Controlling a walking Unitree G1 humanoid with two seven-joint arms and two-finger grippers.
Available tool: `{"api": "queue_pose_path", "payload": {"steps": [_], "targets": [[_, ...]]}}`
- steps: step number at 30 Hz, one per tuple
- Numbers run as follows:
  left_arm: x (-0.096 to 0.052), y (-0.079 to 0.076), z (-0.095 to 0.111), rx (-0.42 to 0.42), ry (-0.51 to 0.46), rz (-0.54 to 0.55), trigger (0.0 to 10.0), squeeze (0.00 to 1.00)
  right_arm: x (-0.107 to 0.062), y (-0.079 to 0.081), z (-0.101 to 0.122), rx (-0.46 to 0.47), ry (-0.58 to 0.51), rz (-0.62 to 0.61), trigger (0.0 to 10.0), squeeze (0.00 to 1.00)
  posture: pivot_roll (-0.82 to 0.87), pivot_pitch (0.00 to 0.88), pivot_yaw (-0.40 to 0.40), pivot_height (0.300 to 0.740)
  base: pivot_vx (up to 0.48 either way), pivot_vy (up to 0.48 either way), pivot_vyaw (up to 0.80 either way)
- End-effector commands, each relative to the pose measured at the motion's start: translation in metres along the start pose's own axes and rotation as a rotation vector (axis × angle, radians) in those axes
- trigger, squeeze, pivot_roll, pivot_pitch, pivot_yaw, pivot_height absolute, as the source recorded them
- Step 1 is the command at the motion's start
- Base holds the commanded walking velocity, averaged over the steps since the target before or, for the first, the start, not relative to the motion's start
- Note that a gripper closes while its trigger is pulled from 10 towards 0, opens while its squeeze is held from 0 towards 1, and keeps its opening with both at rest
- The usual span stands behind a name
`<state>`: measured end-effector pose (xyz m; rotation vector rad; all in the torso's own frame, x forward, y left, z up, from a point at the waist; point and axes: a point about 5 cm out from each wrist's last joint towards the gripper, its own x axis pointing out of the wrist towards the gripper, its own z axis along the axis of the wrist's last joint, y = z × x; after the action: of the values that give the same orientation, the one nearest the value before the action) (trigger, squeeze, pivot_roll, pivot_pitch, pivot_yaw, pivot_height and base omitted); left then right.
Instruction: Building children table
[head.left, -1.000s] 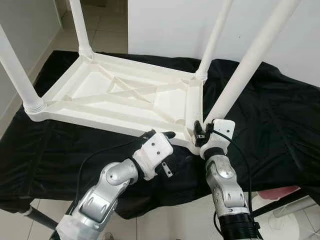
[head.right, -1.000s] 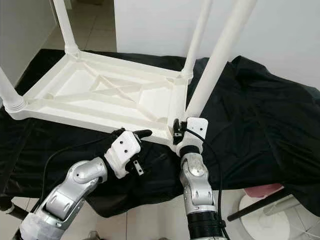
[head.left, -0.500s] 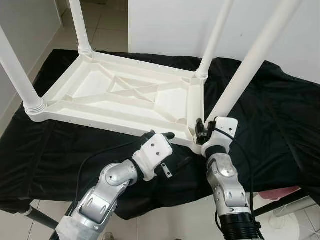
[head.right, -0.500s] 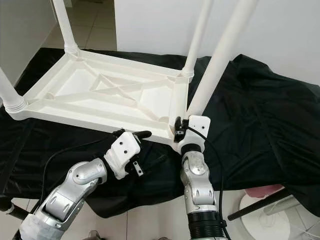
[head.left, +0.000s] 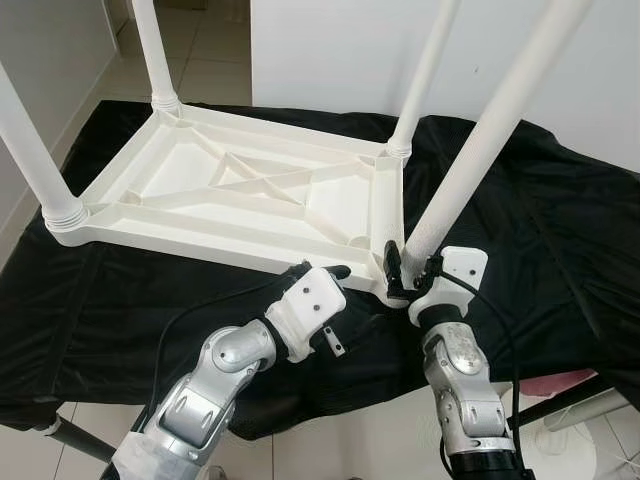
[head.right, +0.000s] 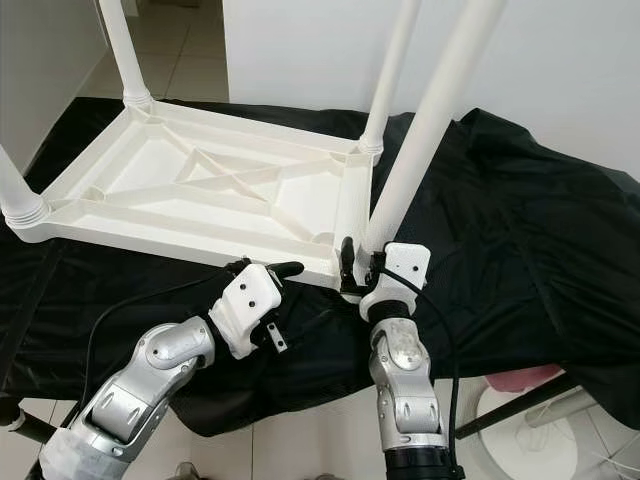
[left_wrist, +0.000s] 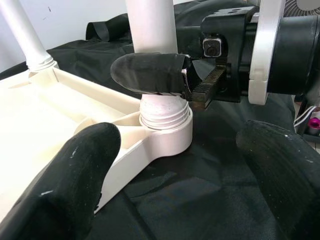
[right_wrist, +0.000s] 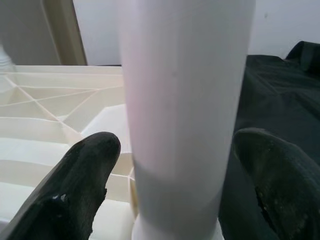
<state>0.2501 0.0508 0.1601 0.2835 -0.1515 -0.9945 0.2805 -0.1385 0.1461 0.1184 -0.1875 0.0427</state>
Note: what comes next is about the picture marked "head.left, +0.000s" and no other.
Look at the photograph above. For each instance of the white plastic table leg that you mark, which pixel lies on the white plastic table leg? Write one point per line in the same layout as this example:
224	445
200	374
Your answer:
152	50
500	120
425	70
35	160

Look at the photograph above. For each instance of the black table cloth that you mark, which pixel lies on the black table cloth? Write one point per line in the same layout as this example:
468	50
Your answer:
570	230

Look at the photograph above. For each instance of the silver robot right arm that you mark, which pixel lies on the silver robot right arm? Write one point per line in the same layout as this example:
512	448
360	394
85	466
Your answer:
460	370

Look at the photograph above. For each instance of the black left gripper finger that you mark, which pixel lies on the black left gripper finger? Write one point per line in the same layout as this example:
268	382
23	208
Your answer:
336	270

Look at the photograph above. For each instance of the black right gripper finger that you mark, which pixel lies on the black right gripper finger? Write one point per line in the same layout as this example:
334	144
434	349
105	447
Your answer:
392	266

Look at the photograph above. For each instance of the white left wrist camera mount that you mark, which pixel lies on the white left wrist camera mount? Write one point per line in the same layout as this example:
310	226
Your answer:
312	300

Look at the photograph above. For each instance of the white plastic table top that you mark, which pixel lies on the white plastic table top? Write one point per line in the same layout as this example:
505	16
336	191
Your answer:
180	170

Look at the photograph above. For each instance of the grey robot left leg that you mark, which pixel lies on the grey robot left leg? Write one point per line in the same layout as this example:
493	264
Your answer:
216	474

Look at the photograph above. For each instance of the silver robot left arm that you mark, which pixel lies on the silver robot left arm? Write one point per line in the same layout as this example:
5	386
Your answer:
220	370

